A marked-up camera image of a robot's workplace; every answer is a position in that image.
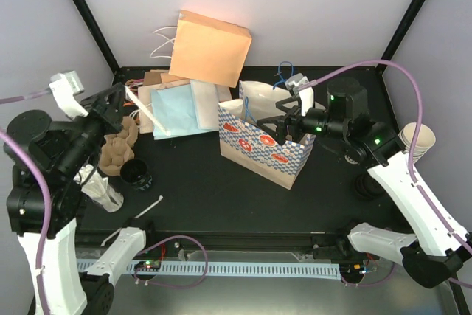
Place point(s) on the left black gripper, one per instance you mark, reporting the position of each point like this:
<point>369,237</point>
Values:
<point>113,114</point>

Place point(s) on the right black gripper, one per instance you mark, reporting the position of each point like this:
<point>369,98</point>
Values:
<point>293,118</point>

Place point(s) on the white paper straw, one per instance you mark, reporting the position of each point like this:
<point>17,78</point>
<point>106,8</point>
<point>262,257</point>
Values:
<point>142,107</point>
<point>149,208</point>

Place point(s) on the blue checkered paper bag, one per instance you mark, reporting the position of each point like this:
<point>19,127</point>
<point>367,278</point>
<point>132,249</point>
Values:
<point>244,143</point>

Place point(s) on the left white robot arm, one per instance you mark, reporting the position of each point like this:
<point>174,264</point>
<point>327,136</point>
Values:
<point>45,198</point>

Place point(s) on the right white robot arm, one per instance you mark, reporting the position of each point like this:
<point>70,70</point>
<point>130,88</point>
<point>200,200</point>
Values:
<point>336,107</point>

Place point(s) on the brown pulp cup carrier stack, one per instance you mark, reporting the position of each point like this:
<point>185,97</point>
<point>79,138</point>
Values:
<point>117,149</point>

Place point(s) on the brown flat paper bag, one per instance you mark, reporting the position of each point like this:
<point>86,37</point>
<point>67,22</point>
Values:
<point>155,77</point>

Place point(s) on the light blue paper bag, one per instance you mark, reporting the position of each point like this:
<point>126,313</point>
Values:
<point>174,108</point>

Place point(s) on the white paper bag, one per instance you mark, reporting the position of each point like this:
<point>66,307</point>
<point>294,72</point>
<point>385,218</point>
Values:
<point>205,98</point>

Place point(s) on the orange paper bag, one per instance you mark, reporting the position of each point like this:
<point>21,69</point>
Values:
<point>209,50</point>

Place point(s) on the loose white paper straw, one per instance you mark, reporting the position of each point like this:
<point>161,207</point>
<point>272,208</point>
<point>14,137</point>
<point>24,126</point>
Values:
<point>149,208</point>

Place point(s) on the tall stack paper cups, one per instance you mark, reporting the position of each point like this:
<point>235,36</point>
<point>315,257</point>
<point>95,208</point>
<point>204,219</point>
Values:
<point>426,139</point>

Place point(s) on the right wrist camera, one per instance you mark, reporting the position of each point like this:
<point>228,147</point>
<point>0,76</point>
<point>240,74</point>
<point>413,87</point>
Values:
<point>294,82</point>

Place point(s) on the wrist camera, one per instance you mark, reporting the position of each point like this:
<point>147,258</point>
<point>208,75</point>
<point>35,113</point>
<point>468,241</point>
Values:
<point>68,79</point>
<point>294,82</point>

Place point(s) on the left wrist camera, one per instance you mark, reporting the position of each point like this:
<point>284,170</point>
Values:
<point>68,79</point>

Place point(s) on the light blue cable duct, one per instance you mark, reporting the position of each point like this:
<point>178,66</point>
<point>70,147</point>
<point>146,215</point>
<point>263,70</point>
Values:
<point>238,269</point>

